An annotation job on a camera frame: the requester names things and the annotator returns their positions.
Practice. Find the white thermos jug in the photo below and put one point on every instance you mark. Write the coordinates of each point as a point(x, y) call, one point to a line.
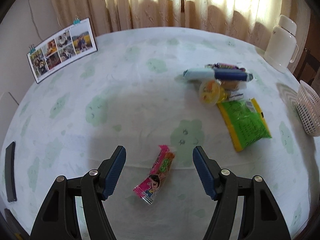
point(282, 48)

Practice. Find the purple candy bar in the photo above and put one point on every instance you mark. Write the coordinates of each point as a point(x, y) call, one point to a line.
point(225, 66)

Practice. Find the photo collage stand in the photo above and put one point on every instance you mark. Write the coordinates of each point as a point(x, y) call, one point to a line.
point(61, 49)

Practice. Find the beige curtain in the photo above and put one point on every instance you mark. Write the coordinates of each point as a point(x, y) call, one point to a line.
point(248, 20)

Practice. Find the cloud print tablecloth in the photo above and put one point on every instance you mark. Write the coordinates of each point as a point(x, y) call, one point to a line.
point(131, 92)

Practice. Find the yellow jelly cup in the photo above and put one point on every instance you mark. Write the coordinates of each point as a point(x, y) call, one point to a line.
point(211, 92)

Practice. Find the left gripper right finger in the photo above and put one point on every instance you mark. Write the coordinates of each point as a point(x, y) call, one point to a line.
point(261, 215)

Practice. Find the clear pastry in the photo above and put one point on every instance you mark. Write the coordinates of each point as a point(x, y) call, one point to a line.
point(233, 85)

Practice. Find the pink plastic basket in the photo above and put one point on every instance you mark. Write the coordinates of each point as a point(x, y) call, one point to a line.
point(307, 105)

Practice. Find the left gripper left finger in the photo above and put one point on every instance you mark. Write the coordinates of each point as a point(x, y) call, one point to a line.
point(57, 217)

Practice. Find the small striped candy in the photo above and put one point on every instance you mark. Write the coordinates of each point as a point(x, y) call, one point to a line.
point(235, 96)

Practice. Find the pink cartoon candy packet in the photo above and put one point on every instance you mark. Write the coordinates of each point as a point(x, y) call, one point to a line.
point(147, 190)

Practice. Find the green yellow peanut bag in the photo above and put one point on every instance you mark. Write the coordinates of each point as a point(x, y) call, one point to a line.
point(245, 122)

